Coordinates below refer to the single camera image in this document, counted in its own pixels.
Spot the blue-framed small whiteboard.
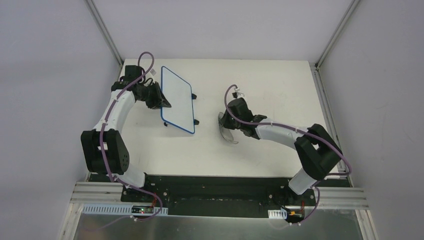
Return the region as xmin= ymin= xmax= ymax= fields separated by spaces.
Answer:
xmin=160 ymin=66 xmax=195 ymax=135

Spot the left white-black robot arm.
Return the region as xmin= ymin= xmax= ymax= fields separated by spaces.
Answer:
xmin=80 ymin=65 xmax=172 ymax=203

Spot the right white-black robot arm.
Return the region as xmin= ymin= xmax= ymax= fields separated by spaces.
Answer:
xmin=217 ymin=97 xmax=341 ymax=205

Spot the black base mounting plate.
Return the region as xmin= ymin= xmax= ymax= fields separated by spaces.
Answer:
xmin=120 ymin=174 xmax=351 ymax=220

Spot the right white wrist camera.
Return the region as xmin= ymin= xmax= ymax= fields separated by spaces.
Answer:
xmin=231 ymin=86 xmax=245 ymax=99

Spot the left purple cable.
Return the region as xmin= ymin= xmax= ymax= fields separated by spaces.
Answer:
xmin=98 ymin=51 xmax=164 ymax=222

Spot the purple cable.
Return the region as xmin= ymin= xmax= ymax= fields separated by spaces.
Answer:
xmin=224 ymin=84 xmax=353 ymax=229
xmin=98 ymin=51 xmax=164 ymax=222

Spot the right aluminium frame post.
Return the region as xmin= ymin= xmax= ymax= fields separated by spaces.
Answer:
xmin=314 ymin=0 xmax=362 ymax=71

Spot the aluminium frame post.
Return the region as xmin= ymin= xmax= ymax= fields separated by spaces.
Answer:
xmin=84 ymin=0 xmax=124 ymax=68
xmin=314 ymin=0 xmax=362 ymax=71

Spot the left aluminium frame post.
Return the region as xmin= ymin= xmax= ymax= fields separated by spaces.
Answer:
xmin=84 ymin=0 xmax=124 ymax=68

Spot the right white cable duct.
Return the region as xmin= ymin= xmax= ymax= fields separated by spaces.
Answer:
xmin=267 ymin=208 xmax=288 ymax=220

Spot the white cable duct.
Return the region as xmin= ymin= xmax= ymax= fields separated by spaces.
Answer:
xmin=267 ymin=208 xmax=288 ymax=220
xmin=82 ymin=203 xmax=169 ymax=217

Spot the left white cable duct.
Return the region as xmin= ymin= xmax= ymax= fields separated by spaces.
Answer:
xmin=82 ymin=203 xmax=169 ymax=217

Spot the right side aluminium rail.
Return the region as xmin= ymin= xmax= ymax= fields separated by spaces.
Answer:
xmin=309 ymin=63 xmax=354 ymax=187

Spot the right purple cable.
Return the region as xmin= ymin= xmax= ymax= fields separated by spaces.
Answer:
xmin=224 ymin=84 xmax=353 ymax=229

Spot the front aluminium frame rail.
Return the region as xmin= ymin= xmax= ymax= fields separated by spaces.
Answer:
xmin=70 ymin=181 xmax=370 ymax=210

